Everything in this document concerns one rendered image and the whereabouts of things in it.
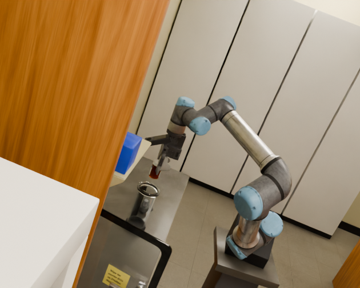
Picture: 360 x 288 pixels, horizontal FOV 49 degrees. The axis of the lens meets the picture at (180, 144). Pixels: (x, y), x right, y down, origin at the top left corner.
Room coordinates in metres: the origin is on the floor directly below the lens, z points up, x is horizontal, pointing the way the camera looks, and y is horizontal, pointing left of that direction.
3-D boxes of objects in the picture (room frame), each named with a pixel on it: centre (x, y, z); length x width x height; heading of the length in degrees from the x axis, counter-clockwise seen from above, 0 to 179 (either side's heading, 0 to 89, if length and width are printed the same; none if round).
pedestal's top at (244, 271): (1.74, -0.52, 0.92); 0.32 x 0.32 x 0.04; 5
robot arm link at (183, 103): (1.60, 0.04, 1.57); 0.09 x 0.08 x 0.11; 43
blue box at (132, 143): (1.07, 0.16, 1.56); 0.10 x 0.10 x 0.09; 87
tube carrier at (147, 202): (1.60, 0.06, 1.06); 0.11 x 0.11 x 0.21
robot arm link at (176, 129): (1.61, 0.04, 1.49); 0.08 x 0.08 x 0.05
